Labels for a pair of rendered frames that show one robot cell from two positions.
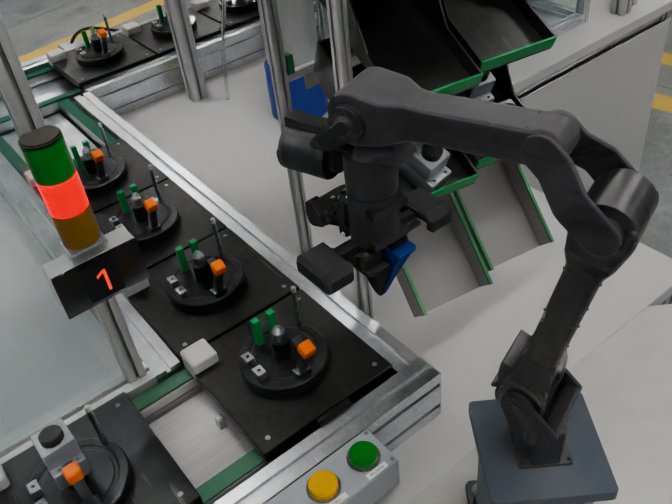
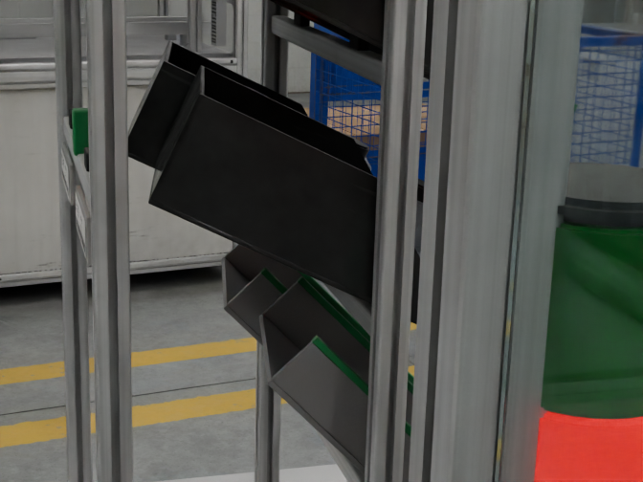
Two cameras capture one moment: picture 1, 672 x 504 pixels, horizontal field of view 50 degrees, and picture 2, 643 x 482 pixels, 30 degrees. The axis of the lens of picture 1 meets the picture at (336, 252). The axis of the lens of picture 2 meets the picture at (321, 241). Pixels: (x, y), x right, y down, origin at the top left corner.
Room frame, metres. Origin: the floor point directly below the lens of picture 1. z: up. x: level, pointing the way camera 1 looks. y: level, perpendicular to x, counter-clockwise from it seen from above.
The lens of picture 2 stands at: (0.74, 0.64, 1.48)
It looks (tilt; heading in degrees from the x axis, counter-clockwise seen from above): 16 degrees down; 288
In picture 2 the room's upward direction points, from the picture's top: 2 degrees clockwise
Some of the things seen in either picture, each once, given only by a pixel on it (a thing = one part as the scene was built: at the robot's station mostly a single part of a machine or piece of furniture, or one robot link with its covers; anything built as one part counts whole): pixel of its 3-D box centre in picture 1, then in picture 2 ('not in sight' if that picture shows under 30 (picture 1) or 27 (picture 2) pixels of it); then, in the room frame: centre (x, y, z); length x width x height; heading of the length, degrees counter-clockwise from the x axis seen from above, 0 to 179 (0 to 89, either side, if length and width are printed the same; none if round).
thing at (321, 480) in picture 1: (323, 486); not in sight; (0.54, 0.06, 0.96); 0.04 x 0.04 x 0.02
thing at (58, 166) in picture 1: (48, 157); not in sight; (0.76, 0.33, 1.38); 0.05 x 0.05 x 0.05
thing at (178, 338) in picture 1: (201, 267); not in sight; (0.97, 0.24, 1.01); 0.24 x 0.24 x 0.13; 34
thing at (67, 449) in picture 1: (56, 445); not in sight; (0.59, 0.39, 1.06); 0.08 x 0.04 x 0.07; 34
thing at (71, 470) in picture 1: (78, 482); not in sight; (0.54, 0.36, 1.04); 0.04 x 0.02 x 0.08; 34
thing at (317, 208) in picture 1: (342, 204); not in sight; (0.67, -0.01, 1.33); 0.07 x 0.07 x 0.06; 35
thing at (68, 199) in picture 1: (62, 191); not in sight; (0.76, 0.33, 1.33); 0.05 x 0.05 x 0.05
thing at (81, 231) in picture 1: (75, 223); not in sight; (0.76, 0.33, 1.28); 0.05 x 0.05 x 0.05
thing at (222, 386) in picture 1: (280, 343); not in sight; (0.76, 0.10, 1.01); 0.24 x 0.24 x 0.13; 34
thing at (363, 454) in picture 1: (363, 456); not in sight; (0.58, 0.00, 0.96); 0.04 x 0.04 x 0.02
